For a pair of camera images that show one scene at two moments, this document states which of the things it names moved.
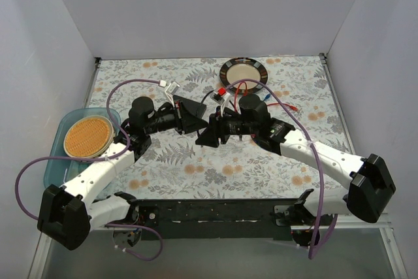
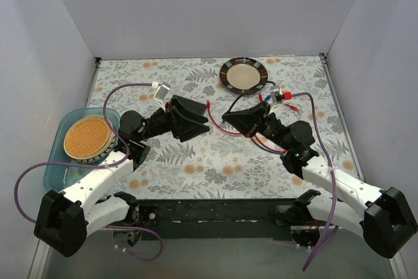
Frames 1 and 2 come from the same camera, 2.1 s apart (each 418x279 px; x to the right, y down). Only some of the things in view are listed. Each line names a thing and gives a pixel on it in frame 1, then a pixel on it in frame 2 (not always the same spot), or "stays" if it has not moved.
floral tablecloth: x=179 y=165 stays
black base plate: x=214 y=219 stays
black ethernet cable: x=208 y=93 -> x=250 y=89
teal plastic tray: x=58 y=172 stays
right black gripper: x=222 y=129 -> x=258 y=121
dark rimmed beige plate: x=241 y=68 stays
